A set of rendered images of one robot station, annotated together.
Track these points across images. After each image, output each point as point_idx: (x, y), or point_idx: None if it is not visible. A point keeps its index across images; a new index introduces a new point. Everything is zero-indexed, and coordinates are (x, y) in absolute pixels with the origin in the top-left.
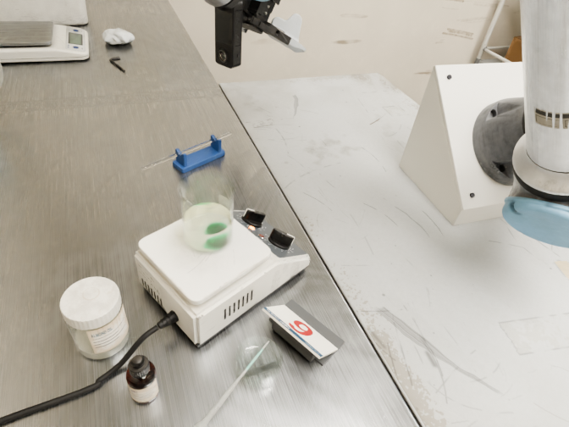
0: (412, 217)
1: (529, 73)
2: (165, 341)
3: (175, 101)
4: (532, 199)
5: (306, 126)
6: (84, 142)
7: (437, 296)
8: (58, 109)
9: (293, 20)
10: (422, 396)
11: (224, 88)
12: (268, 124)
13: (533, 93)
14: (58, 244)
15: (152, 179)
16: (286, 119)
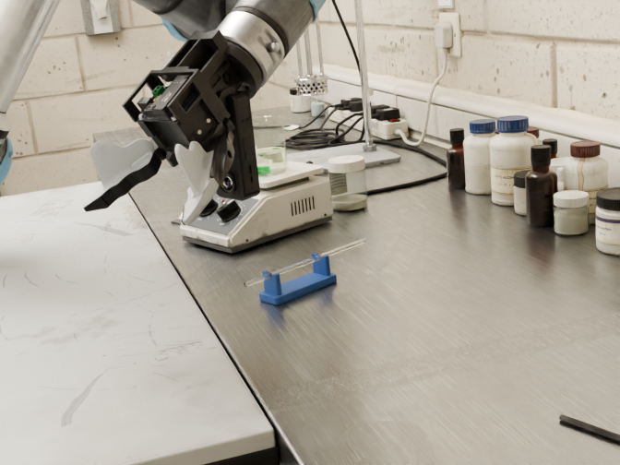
0: (26, 280)
1: (44, 32)
2: None
3: (373, 364)
4: (7, 139)
5: (89, 357)
6: (486, 285)
7: (68, 244)
8: (590, 315)
9: (108, 149)
10: (129, 217)
11: (256, 414)
12: (168, 350)
13: (38, 46)
14: (423, 227)
15: (358, 268)
16: (125, 363)
